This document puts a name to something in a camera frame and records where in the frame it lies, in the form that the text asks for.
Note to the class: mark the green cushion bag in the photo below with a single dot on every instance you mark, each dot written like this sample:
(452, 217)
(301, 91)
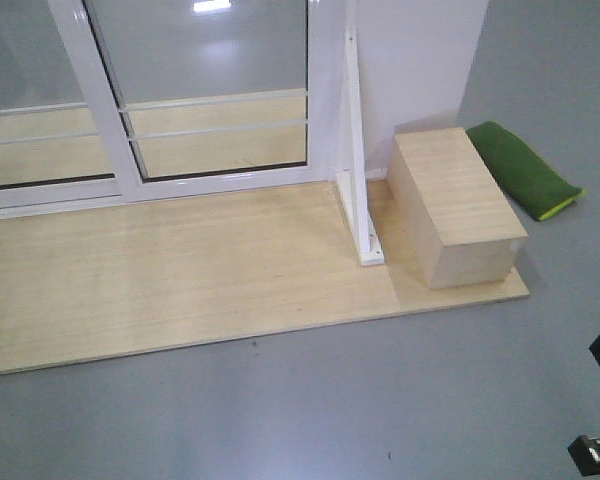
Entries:
(525, 176)

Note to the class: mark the white triangular support bracket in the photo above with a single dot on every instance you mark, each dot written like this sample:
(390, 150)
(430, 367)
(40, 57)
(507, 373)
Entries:
(351, 180)

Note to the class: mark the light wooden box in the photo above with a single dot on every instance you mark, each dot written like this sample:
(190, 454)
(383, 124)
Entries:
(462, 227)

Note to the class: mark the white wall panel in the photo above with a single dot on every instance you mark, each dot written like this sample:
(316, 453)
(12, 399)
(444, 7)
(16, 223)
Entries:
(414, 58)

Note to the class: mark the white framed sliding glass door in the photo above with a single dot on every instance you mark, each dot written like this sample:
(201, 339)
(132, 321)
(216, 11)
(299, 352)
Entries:
(75, 29)

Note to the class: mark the light wooden base board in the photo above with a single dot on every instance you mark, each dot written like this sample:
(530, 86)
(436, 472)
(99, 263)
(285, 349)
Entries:
(103, 283)

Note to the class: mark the white door frame post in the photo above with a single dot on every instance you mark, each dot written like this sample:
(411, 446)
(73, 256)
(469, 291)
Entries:
(327, 21)

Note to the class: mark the fixed white framed glass panel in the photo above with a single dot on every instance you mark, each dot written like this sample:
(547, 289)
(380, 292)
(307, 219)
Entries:
(50, 147)

